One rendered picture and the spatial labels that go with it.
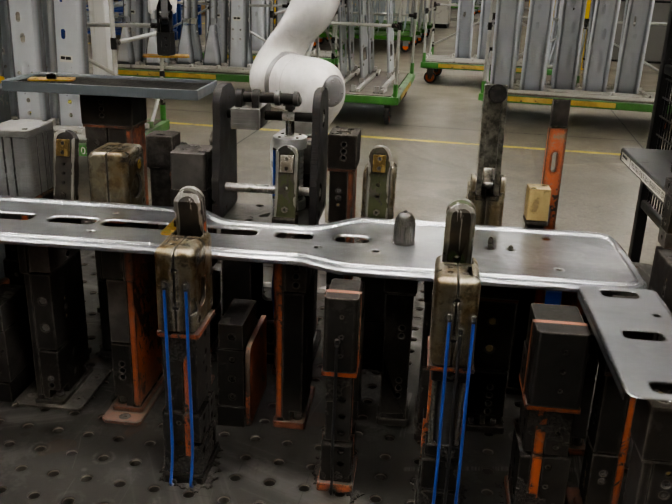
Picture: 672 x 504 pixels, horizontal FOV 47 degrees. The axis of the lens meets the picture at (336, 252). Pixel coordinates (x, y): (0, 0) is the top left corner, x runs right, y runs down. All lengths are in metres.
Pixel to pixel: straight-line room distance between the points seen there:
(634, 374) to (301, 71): 1.01
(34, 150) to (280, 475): 0.68
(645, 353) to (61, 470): 0.79
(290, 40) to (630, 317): 1.02
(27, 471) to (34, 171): 0.51
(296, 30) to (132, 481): 0.99
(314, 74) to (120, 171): 0.48
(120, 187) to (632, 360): 0.86
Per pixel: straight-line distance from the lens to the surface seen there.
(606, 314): 0.99
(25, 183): 1.43
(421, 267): 1.07
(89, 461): 1.22
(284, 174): 1.29
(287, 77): 1.65
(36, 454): 1.25
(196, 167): 1.35
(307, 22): 1.70
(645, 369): 0.87
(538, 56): 8.06
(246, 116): 1.31
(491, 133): 1.28
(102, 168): 1.36
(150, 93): 1.46
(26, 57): 5.73
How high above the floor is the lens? 1.38
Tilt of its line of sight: 20 degrees down
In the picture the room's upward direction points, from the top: 2 degrees clockwise
